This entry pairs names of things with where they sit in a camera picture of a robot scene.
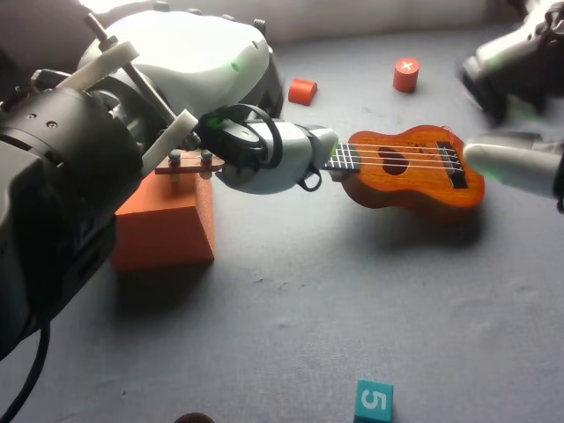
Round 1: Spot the orange half-cylinder block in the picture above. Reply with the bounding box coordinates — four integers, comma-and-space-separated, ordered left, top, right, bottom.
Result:
288, 78, 318, 107

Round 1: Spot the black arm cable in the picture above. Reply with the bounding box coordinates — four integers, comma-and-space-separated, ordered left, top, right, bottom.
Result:
0, 316, 52, 423

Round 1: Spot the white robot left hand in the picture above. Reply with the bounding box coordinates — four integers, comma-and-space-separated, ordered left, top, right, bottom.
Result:
78, 7, 341, 196

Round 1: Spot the large orange cube block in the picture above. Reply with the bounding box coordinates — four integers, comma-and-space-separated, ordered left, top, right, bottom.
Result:
108, 169, 216, 272

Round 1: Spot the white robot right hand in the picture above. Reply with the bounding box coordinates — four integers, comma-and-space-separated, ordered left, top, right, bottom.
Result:
456, 0, 564, 206

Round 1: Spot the teal number five block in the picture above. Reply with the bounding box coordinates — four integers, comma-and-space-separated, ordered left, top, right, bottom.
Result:
353, 379, 395, 423

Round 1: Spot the orange ukulele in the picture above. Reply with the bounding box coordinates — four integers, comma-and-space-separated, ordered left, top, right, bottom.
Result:
153, 124, 486, 213

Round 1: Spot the orange cylinder block white cross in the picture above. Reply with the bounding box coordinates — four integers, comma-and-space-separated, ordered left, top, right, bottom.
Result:
392, 57, 420, 94

